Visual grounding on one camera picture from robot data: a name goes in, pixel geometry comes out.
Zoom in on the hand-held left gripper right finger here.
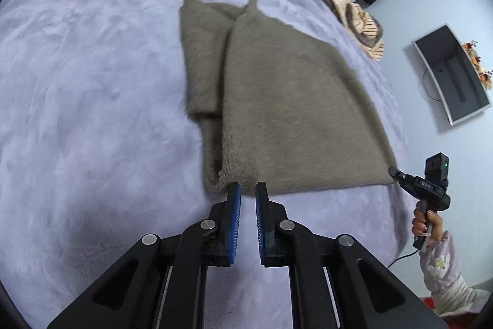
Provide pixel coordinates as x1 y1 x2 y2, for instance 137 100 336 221
255 181 451 329

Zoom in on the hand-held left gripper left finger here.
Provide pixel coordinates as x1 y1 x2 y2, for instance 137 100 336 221
46 182 242 329

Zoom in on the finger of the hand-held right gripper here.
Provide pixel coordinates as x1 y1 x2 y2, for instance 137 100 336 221
388 166 409 185

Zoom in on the brown knit sweater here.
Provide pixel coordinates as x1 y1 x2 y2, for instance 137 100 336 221
179 0 398 195

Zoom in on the person's right hand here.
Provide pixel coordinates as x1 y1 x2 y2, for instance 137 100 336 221
411 208 442 242

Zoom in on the orange flower decoration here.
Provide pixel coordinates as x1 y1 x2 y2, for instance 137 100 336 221
462 40 493 90

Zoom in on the lilac fleece blanket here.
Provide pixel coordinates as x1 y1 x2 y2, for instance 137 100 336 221
0 0 413 329

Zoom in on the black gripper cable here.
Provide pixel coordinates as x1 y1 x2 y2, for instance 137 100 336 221
387 249 421 270

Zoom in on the black monitor cable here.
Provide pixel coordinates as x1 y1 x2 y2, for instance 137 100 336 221
421 67 443 103

